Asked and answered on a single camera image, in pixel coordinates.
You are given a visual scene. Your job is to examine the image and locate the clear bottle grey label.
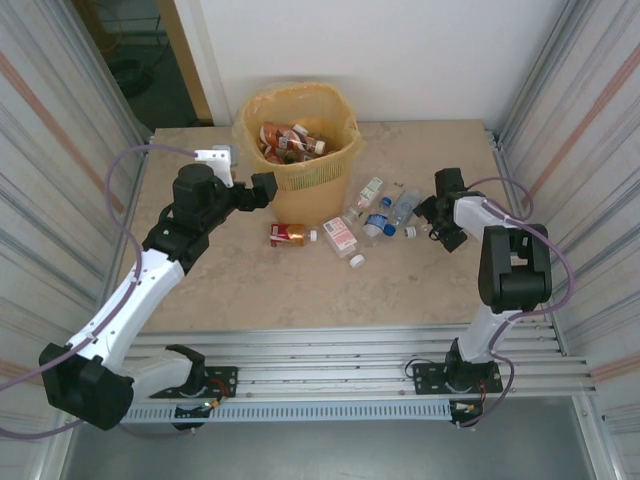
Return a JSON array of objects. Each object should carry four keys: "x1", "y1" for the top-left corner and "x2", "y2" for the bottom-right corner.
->
[{"x1": 382, "y1": 187, "x2": 424, "y2": 237}]

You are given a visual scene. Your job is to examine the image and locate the crushed clear bottle white cap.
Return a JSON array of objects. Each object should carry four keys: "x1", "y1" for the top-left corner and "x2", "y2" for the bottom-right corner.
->
[{"x1": 403, "y1": 219, "x2": 436, "y2": 240}]

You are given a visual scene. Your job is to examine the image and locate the amber tea bottle red label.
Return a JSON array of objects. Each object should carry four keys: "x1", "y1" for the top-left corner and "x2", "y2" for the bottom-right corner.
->
[{"x1": 269, "y1": 222, "x2": 321, "y2": 250}]

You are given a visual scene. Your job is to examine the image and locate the clear water bottle blue label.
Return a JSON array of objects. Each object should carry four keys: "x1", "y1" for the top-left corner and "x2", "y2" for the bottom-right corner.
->
[{"x1": 362, "y1": 196, "x2": 394, "y2": 240}]

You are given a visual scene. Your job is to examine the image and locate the small bottle green white label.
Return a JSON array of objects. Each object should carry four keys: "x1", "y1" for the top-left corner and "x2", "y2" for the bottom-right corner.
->
[{"x1": 356, "y1": 177, "x2": 387, "y2": 211}]

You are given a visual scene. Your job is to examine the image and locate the square bottle pink label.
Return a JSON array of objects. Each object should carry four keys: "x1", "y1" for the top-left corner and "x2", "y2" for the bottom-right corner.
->
[{"x1": 322, "y1": 216, "x2": 367, "y2": 270}]

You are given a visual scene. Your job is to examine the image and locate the yellow plastic bin liner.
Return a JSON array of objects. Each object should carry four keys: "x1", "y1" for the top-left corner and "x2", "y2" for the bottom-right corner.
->
[{"x1": 232, "y1": 82, "x2": 370, "y2": 179}]

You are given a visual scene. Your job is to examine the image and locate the orange plastic waste bin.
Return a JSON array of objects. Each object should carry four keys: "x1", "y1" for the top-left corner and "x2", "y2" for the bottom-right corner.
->
[{"x1": 232, "y1": 82, "x2": 370, "y2": 227}]

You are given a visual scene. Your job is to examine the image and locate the dark coiled object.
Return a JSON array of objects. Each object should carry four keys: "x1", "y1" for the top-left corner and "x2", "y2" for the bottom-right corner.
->
[{"x1": 112, "y1": 57, "x2": 154, "y2": 96}]

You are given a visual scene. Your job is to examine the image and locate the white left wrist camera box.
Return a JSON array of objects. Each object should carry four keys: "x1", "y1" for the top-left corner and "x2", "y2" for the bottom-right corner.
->
[{"x1": 193, "y1": 144, "x2": 240, "y2": 189}]

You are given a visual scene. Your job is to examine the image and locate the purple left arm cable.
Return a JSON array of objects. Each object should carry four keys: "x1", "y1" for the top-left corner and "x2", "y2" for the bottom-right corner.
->
[{"x1": 0, "y1": 143, "x2": 199, "y2": 440}]

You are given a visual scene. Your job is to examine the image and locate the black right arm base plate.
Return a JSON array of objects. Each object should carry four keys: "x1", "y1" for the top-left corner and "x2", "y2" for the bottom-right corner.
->
[{"x1": 412, "y1": 361, "x2": 504, "y2": 397}]

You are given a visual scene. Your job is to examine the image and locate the wooden door frame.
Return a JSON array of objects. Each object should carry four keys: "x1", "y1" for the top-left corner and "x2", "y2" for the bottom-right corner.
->
[{"x1": 155, "y1": 0, "x2": 215, "y2": 125}]

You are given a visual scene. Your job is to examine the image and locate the aluminium rail frame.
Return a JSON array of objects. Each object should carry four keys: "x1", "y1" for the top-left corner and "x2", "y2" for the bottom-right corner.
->
[{"x1": 52, "y1": 323, "x2": 600, "y2": 407}]

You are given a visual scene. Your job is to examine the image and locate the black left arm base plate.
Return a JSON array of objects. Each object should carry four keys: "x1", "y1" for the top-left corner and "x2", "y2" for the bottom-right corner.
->
[{"x1": 148, "y1": 365, "x2": 239, "y2": 400}]

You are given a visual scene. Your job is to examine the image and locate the red black power wires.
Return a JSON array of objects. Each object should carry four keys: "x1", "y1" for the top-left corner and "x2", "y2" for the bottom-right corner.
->
[
  {"x1": 449, "y1": 384, "x2": 494, "y2": 426},
  {"x1": 202, "y1": 377, "x2": 237, "y2": 410}
]

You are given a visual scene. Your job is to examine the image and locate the grey slotted cable duct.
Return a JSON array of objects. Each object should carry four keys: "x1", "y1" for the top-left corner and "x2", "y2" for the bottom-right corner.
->
[{"x1": 73, "y1": 402, "x2": 454, "y2": 425}]

